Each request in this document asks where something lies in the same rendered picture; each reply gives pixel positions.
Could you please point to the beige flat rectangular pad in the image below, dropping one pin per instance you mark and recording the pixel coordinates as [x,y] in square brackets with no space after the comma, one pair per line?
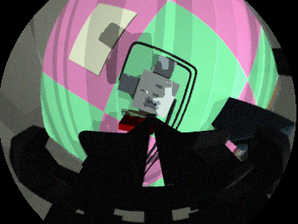
[99,35]

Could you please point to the red rectangular block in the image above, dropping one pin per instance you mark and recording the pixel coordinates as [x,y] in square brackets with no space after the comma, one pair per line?
[129,122]

